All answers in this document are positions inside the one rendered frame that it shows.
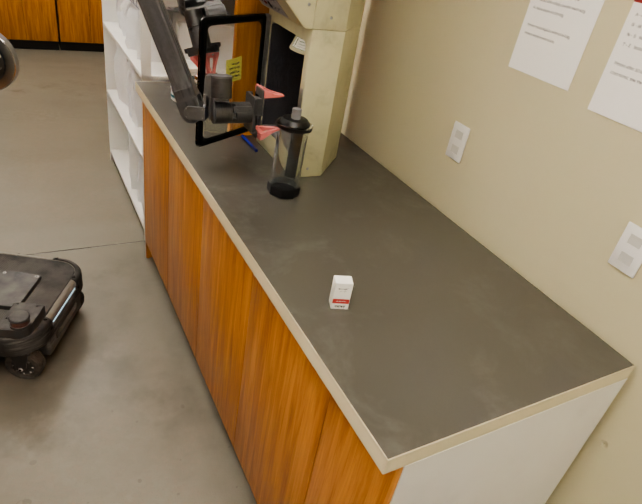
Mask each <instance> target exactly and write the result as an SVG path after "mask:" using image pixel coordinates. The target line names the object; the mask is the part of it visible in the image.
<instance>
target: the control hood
mask: <svg viewBox="0 0 642 504"><path fill-rule="evenodd" d="M277 2H278V3H279V5H280V6H281V8H282V9H283V11H284V12H285V13H286V15H287V16H288V18H287V17H285V16H284V17H285V18H287V19H289V20H291V21H292V22H294V23H296V24H298V25H300V26H301V27H303V28H305V29H311V28H313V21H314V13H315V6H316V0H277Z"/></svg>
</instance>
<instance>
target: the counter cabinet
mask: <svg viewBox="0 0 642 504"><path fill-rule="evenodd" d="M142 105H143V153H144V200H145V248H146V258H151V257H153V259H154V262H155V264H156V266H157V269H158V271H159V274H160V276H161V278H162V281H163V283H164V285H165V288H166V290H167V292H168V295H169V297H170V299H171V302H172V304H173V306H174V309H175V311H176V314H177V316H178V318H179V321H180V323H181V325H182V328H183V330H184V332H185V335H186V337H187V339H188V342H189V344H190V346H191V349H192V351H193V354H194V356H195V358H196V361H197V363H198V365H199V368H200V370H201V372H202V375H203V377H204V379H205V382H206V384H207V387H208V389H209V391H210V394H211V396H212V398H213V401H214V403H215V405H216V408H217V410H218V412H219V415H220V417H221V419H222V422H223V424H224V427H225V429H226V431H227V434H228V436H229V438H230V441H231V443H232V445H233V447H234V450H235V452H236V455H237V457H238V460H239V462H240V464H241V467H242V469H243V471H244V474H245V476H246V478H247V481H248V483H249V485H250V488H251V490H252V492H253V495H254V497H255V500H256V502H257V504H545V503H546V501H547V500H548V498H549V497H550V495H551V494H552V492H553V491H554V489H555V488H556V486H557V485H558V483H559V482H560V480H561V479H562V477H563V476H564V474H565V473H566V471H567V469H568V468H569V466H570V465H571V463H572V462H573V460H574V459H575V457H576V456H577V454H578V453H579V451H580V450H581V448H582V447H583V445H584V444H585V442H586V441H587V439H588V438H589V436H590V435H591V433H592V432H593V430H594V429H595V427H596V426H597V424H598V423H599V421H600V420H601V418H602V416H603V415H604V413H605V412H606V410H607V409H608V407H609V406H610V404H611V403H612V401H613V400H614V398H615V397H616V395H617V394H618V392H619V391H620V389H621V388H622V386H623V385H624V383H625V382H626V380H627V379H628V378H626V379H624V380H621V381H619V382H616V383H613V384H611V385H608V386H606V387H603V388H601V389H598V390H596V391H593V392H591V393H588V394H586V395H583V396H581V397H578V398H576V399H573V400H571V401H568V402H565V403H563V404H560V405H558V406H555V407H553V408H550V409H548V410H545V411H543V412H540V413H538V414H535V415H533V416H530V417H528V418H525V419H523V420H520V421H517V422H515V423H512V424H510V425H507V426H505V427H502V428H500V429H497V430H495V431H492V432H490V433H487V434H485V435H482V436H480V437H477V438H475V439H472V440H470V441H467V442H464V443H462V444H459V445H457V446H454V447H452V448H449V449H447V450H444V451H442V452H439V453H437V454H434V455H432V456H429V457H427V458H424V459H422V460H419V461H416V462H414V463H411V464H409V465H406V466H404V467H401V468H399V469H396V470H394V471H391V472H389V473H386V474H382V473H381V471H380V470H379V468H378V467H377V465H376V463H375V462H374V460H373V459H372V457H371V456H370V454H369V453H368V451H367V449H366V448H365V446H364V445H363V443H362V442H361V440H360V439H359V437H358V436H357V434H356V432H355V431H354V429H353V428H352V426H351V425H350V423H349V422H348V420H347V418H346V417H345V415H344V414H343V412H342V411H341V409H340V408H339V406H338V404H337V403H336V401H335V400H334V398H333V397H332V395H331V394H330V392H329V390H328V389H327V387H326V386H325V384H324V383H323V381H322V380H321V378H320V376H319V375H318V373H317V372H316V370H315V369H314V367H313V366H312V364H311V362H310V361H309V359H308V358H307V356H306V355H305V353H304V352H303V350H302V348H301V347H300V345H299V344H298V342H297V341H296V339H295V338H294V336H293V334H292V333H291V331H290V330H289V328H288V327H287V325H286V324H285V322H284V320H283V319H282V317H281V316H280V314H279V313H278V311H277V310H276V308H275V306H274V305H273V303H272V302H271V300H270V299H269V297H268V296H267V294H266V292H265V291H264V289H263V288H262V286H261V285H260V283H259V282H258V280H257V278H256V277H255V275H254V274H253V272H252V271H251V269H250V268H249V266H248V264H247V263H246V261H245V260H244V258H243V257H242V255H241V254H240V252H239V251H238V249H237V247H236V246H235V244H234V243H233V241H232V240H231V238H230V237H229V235H228V233H227V232H226V230H225V229H224V227H223V226H222V224H221V223H220V221H219V219H218V218H217V216H216V215H215V213H214V212H213V210H212V209H211V207H210V205H209V204H208V202H207V201H206V199H205V198H204V196H203V195H202V193H201V191H200V190H199V188H198V187H197V185H196V184H195V182H194V181H193V179H192V177H191V176H190V174H189V173H188V171H187V170H186V168H185V167H184V165H183V163H182V162H181V160H180V159H179V157H178V156H177V154H176V153H175V151H174V149H173V148H172V146H171V145H170V143H169V142H168V140H167V139H166V137H165V135H164V134H163V132H162V131H161V129H160V128H159V126H158V124H157V123H156V121H155V120H154V118H153V117H152V115H151V114H150V112H149V110H148V109H147V107H146V106H145V104H144V103H143V101H142Z"/></svg>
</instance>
